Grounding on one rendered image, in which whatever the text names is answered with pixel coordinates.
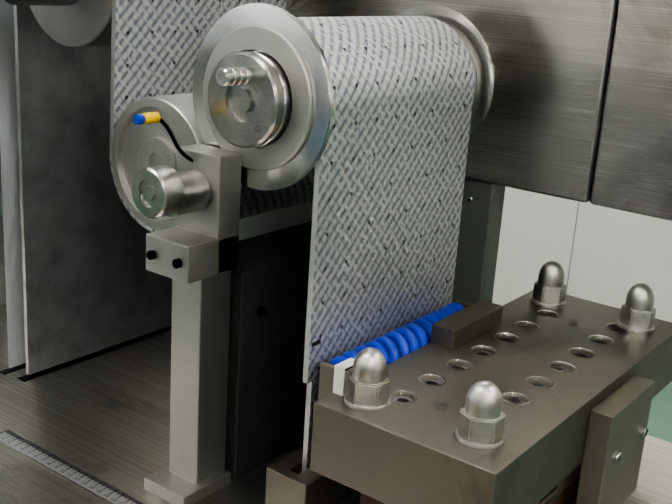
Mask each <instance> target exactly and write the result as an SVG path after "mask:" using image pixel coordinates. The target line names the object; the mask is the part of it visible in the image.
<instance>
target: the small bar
mask: <svg viewBox="0 0 672 504"><path fill-rule="evenodd" d="M502 314H503V306H502V305H499V304H495V303H492V302H488V301H485V300H481V301H479V302H477V303H475V304H473V305H471V306H469V307H467V308H464V309H462V310H460V311H458V312H456V313H454V314H452V315H450V316H448V317H446V318H444V319H442V320H440V321H438V322H436V323H434V324H432V332H431V342H433V343H436V344H439V345H442V346H445V347H448V348H451V349H453V348H455V347H457V346H459V345H461V344H463V343H465V342H466V341H468V340H470V339H472V338H474V337H476V336H477V335H479V334H481V333H483V332H485V331H487V330H489V329H490V328H492V327H494V326H496V325H498V324H500V323H501V322H502Z"/></svg>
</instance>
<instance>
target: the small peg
mask: <svg viewBox="0 0 672 504"><path fill-rule="evenodd" d="M216 80H217V83H218V84H219V85H220V86H222V87H225V86H235V85H247V84H249V83H250V82H251V81H252V71H251V69H250V68H249V67H247V66H241V67H228V68H220V69H218V71H217V73H216Z"/></svg>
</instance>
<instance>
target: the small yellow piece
mask: <svg viewBox="0 0 672 504"><path fill-rule="evenodd" d="M133 121H134V123H135V124H136V125H140V124H143V125H144V124H152V123H159V122H160V123H161V124H162V125H163V126H164V127H165V129H166V130H167V132H168V134H169V135H170V137H171V140H172V142H173V144H174V146H175V147H176V149H177V150H178V151H179V153H180V154H181V155H182V156H183V157H184V158H186V159H187V160H188V161H190V162H193V159H192V157H190V156H189V155H187V154H186V153H185V152H184V151H183V150H182V148H181V147H180V146H179V144H178V142H177V140H176V138H175V136H174V134H173V132H172V130H171V129H170V127H169V126H168V124H167V123H166V122H165V121H164V120H163V119H162V118H161V116H160V114H159V113H158V112H147V113H141V114H135V115H134V117H133Z"/></svg>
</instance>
